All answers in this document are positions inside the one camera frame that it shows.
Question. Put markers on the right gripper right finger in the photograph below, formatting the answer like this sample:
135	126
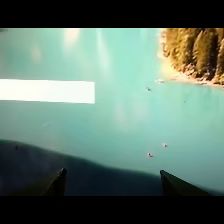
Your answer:
173	187

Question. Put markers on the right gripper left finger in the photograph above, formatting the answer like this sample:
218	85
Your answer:
56	186

